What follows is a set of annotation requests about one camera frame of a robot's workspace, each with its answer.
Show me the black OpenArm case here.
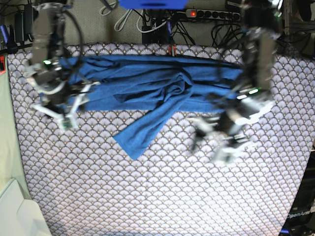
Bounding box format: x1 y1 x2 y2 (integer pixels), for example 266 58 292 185
279 150 315 236

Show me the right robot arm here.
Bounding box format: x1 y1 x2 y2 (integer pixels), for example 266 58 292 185
24 0 96 120

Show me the blue handled clamp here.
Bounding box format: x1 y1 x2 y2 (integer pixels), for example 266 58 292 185
0 25 18 55

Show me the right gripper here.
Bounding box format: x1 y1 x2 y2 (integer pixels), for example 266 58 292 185
34 76 99 116

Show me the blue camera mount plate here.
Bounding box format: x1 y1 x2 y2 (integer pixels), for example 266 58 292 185
119 0 188 9

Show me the black power strip red switch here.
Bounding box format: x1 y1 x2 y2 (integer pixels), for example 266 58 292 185
185 9 241 22

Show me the fan-patterned tablecloth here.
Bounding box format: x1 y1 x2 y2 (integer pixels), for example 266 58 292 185
7 52 315 236

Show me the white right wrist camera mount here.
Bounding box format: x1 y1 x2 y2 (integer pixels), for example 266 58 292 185
31 81 100 131

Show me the red table clamp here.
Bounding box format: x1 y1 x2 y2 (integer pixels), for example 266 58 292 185
167 44 177 57

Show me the light green cloth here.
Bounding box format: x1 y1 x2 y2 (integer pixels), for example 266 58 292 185
0 72 31 200

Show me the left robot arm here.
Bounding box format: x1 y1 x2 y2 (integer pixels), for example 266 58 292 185
190 0 283 155

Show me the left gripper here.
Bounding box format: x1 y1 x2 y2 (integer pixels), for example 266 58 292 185
191 98 274 152

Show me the blue long-sleeve T-shirt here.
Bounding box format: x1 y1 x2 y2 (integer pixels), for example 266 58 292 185
68 55 242 159

